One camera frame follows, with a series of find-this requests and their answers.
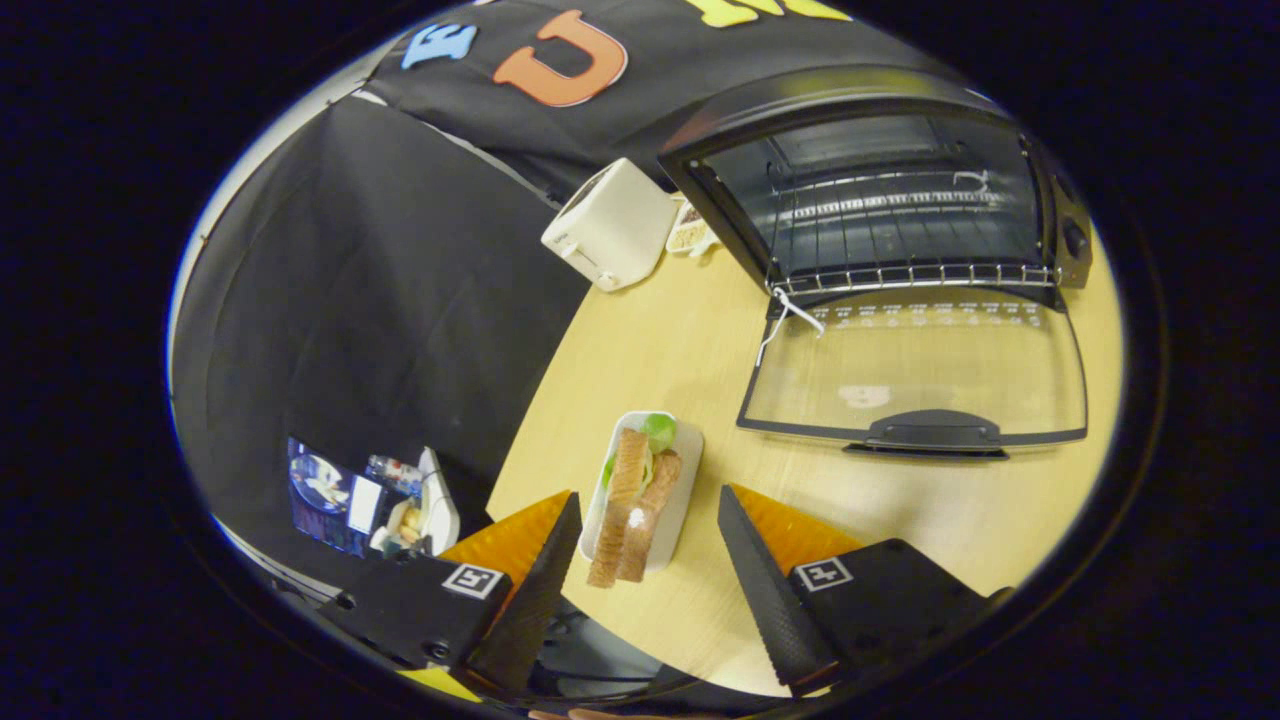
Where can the white plastic container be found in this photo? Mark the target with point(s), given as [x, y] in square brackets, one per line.
[440, 505]

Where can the white toaster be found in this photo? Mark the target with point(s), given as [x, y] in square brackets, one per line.
[610, 225]

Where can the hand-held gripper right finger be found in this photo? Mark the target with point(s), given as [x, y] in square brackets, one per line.
[770, 590]

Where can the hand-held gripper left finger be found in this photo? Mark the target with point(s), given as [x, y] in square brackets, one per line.
[530, 600]

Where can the blue printed carton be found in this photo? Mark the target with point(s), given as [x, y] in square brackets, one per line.
[320, 495]

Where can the black toaster oven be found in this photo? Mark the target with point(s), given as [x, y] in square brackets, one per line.
[730, 120]

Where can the white divided seasoning dish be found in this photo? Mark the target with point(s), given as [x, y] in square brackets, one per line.
[690, 230]

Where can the white rectangular plate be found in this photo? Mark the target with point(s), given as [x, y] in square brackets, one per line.
[682, 500]

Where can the toasted bread sandwich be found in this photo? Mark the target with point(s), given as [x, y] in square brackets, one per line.
[630, 480]

